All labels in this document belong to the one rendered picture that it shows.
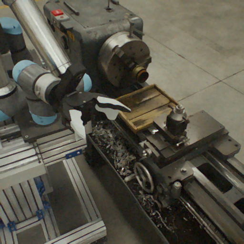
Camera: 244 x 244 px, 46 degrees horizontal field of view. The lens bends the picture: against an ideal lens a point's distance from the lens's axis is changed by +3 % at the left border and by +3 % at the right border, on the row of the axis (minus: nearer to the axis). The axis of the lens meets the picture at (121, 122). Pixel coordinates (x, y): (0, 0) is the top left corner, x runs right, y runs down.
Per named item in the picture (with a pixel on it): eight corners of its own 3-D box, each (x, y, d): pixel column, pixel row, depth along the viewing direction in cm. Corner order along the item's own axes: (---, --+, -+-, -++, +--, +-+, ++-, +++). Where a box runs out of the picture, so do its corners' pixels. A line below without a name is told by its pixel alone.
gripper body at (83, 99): (97, 123, 76) (68, 103, 82) (98, 96, 70) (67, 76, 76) (75, 135, 71) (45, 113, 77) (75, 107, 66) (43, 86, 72)
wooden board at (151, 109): (108, 105, 179) (108, 100, 177) (154, 87, 193) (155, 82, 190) (135, 134, 161) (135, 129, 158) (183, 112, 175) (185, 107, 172)
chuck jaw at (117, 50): (121, 62, 174) (111, 51, 164) (127, 56, 173) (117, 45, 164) (131, 71, 167) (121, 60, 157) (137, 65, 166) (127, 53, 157)
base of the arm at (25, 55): (7, 72, 153) (1, 55, 146) (2, 57, 163) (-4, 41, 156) (36, 65, 158) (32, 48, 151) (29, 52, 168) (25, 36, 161)
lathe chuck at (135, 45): (97, 84, 181) (102, 35, 162) (137, 76, 197) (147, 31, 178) (104, 91, 176) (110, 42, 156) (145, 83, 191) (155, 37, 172)
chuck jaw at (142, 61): (131, 57, 175) (147, 50, 179) (131, 64, 179) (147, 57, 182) (141, 66, 168) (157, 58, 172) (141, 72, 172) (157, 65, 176)
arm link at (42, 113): (71, 113, 94) (66, 86, 86) (42, 130, 88) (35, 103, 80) (55, 102, 97) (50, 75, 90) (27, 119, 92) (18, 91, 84)
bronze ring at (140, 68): (128, 65, 165) (138, 73, 160) (141, 60, 169) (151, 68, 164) (127, 77, 172) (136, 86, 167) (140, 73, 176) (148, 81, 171)
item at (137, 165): (130, 178, 167) (130, 153, 151) (144, 171, 171) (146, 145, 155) (157, 215, 151) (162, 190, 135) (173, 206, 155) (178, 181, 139)
